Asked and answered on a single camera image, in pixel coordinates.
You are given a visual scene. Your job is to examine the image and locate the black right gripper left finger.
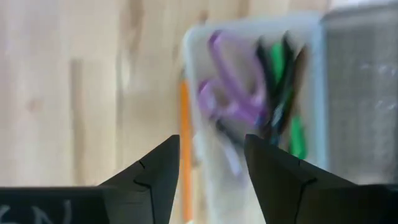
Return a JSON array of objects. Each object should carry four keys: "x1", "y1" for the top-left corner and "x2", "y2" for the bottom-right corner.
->
[{"x1": 99, "y1": 134, "x2": 181, "y2": 224}]

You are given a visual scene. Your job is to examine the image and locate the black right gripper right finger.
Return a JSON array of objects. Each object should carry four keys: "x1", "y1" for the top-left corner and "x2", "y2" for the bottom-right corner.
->
[{"x1": 244, "y1": 134, "x2": 355, "y2": 224}]

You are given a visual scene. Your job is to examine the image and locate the green highlighter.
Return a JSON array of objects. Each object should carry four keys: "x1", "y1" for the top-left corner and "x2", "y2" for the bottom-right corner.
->
[{"x1": 269, "y1": 42, "x2": 308, "y2": 160}]

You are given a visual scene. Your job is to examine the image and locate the orange pencil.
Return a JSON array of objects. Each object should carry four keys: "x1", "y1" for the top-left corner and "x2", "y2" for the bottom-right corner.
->
[{"x1": 179, "y1": 78, "x2": 194, "y2": 223}]

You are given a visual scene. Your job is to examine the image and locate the clear purple pen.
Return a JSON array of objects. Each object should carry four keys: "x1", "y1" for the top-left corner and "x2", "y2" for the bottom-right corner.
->
[{"x1": 216, "y1": 123, "x2": 244, "y2": 179}]

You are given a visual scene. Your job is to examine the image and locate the clear plastic supply box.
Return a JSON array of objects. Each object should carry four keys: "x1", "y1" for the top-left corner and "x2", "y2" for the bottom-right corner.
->
[{"x1": 181, "y1": 12, "x2": 328, "y2": 224}]

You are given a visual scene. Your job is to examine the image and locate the purple handled scissors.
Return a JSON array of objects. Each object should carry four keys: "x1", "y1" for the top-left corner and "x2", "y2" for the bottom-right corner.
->
[{"x1": 197, "y1": 30, "x2": 269, "y2": 132}]

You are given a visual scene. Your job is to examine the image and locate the black pen with white print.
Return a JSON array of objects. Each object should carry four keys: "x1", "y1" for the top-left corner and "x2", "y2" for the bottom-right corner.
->
[{"x1": 273, "y1": 32, "x2": 296, "y2": 138}]

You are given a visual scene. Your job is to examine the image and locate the thin black pen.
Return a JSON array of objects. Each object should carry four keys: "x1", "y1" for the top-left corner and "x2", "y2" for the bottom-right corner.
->
[{"x1": 255, "y1": 39, "x2": 277, "y2": 104}]

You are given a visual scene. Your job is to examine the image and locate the grey translucent box lid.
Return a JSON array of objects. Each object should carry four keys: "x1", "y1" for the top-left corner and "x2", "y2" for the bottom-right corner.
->
[{"x1": 320, "y1": 2, "x2": 398, "y2": 185}]

